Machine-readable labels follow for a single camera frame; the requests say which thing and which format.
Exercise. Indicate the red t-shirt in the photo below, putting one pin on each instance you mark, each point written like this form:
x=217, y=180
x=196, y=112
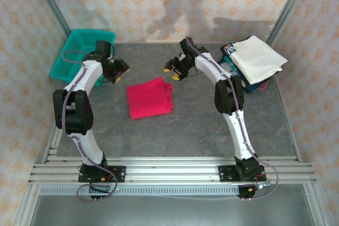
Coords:
x=149, y=99

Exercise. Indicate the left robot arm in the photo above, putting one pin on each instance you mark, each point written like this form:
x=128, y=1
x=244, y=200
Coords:
x=84, y=75

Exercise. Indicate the teal plastic basket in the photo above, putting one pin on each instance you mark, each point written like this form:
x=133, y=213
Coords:
x=79, y=43

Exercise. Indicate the navy printed folded t-shirt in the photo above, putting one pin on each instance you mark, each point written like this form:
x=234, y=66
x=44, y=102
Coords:
x=227, y=66

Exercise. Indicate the white folded t-shirt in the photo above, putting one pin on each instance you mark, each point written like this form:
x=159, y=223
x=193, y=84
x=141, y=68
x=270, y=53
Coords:
x=259, y=56

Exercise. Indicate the maroon folded t-shirt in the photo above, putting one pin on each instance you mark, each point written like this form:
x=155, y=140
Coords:
x=265, y=85

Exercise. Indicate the aluminium frame post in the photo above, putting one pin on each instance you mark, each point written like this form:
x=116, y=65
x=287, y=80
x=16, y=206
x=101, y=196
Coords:
x=50, y=3
x=288, y=6

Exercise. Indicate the aluminium mounting rail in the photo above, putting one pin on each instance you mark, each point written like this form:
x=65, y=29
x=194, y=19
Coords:
x=169, y=170

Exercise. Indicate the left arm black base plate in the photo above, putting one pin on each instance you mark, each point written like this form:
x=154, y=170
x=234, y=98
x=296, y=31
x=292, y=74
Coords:
x=120, y=174

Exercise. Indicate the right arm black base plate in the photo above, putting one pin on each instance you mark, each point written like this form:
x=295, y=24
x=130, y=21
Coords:
x=225, y=173

